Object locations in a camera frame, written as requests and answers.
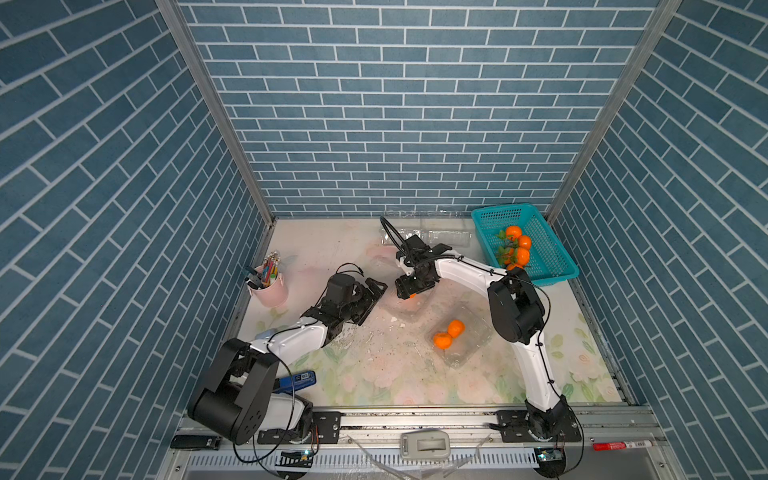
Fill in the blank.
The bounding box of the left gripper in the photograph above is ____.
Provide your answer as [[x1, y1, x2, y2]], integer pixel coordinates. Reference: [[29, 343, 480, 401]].
[[337, 277, 387, 325]]

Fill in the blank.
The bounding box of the blue card on table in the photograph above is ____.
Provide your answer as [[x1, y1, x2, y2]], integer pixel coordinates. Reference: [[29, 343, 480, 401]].
[[273, 370, 317, 394]]

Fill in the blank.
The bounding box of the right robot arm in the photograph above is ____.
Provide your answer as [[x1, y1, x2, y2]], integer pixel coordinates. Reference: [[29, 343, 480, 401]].
[[390, 231, 583, 441]]

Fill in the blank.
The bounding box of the orange pair with leaves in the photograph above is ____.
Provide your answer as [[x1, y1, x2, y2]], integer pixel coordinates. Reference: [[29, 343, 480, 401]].
[[496, 225, 533, 250]]

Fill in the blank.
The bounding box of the grey box on rail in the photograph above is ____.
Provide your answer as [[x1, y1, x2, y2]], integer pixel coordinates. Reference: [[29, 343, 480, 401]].
[[400, 429, 451, 461]]

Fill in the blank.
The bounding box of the clear container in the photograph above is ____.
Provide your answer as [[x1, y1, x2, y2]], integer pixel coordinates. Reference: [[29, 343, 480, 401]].
[[420, 216, 475, 248], [378, 285, 434, 323], [425, 302, 493, 369], [379, 216, 405, 249]]

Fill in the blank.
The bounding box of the black device on rail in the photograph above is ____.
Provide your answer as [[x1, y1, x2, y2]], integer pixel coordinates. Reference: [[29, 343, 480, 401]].
[[170, 434, 221, 451]]

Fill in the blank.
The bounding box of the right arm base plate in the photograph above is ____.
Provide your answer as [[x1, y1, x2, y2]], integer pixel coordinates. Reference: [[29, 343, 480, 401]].
[[488, 408, 583, 443]]

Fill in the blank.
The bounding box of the teal plastic basket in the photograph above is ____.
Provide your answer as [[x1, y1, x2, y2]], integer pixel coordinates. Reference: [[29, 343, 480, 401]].
[[471, 204, 580, 286]]

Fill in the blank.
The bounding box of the pink pen cup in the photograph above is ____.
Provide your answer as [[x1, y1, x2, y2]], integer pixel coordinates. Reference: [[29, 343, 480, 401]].
[[245, 251, 289, 308]]

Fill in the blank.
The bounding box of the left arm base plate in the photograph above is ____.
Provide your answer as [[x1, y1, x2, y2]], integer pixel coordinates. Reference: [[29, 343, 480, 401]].
[[284, 410, 342, 444]]

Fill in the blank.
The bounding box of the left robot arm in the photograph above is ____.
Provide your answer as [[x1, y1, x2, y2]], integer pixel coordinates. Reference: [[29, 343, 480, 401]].
[[187, 272, 387, 445]]

